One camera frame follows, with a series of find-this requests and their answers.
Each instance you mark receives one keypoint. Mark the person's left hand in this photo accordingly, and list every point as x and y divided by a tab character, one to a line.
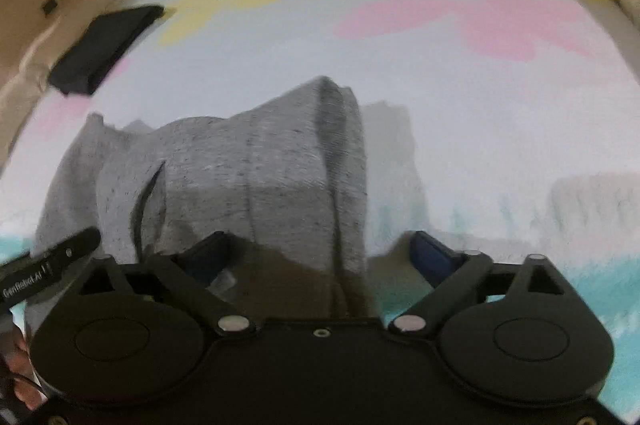
22	370

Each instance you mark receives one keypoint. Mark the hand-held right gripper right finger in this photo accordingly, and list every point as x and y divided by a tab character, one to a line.
431	260

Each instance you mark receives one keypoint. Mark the black wall socket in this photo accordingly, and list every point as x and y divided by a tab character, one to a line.
48	5

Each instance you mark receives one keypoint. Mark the grey pants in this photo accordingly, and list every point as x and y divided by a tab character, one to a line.
240	185

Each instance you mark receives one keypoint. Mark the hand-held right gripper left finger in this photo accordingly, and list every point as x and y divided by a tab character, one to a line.
202	255

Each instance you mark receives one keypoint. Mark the black folded cloth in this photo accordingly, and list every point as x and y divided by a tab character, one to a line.
100	47

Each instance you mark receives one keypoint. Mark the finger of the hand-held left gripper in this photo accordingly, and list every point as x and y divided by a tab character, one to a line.
75	247

